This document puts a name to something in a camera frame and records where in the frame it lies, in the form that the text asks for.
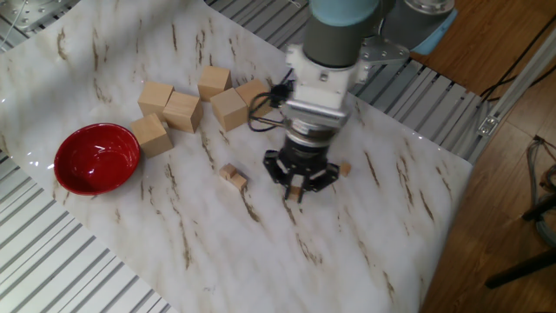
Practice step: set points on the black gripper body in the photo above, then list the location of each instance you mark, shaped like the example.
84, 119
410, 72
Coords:
304, 158

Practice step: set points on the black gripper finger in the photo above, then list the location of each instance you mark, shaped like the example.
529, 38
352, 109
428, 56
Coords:
273, 167
323, 178

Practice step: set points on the small wooden cube block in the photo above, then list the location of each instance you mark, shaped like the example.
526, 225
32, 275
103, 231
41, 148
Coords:
241, 182
294, 192
229, 169
222, 174
235, 179
346, 169

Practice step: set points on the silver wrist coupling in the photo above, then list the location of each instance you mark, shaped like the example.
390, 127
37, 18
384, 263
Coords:
308, 137

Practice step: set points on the large wooden cube block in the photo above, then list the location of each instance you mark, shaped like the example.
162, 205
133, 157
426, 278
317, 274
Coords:
152, 137
154, 99
252, 92
228, 111
182, 113
213, 82

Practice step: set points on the glossy marble pattern mat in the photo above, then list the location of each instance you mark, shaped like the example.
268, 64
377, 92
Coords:
260, 239

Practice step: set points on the red glossy bowl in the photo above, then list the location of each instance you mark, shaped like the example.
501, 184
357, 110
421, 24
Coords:
95, 161

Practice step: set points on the black stand legs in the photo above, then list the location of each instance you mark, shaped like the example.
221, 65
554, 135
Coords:
521, 269

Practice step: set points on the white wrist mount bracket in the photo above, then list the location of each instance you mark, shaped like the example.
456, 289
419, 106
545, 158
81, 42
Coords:
319, 95

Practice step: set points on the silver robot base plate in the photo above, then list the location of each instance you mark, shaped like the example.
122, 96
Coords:
384, 54

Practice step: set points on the aluminium frame post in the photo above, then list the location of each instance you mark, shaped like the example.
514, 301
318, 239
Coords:
512, 87

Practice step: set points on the silver perforated mount plate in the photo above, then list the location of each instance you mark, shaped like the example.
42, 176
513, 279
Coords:
26, 13

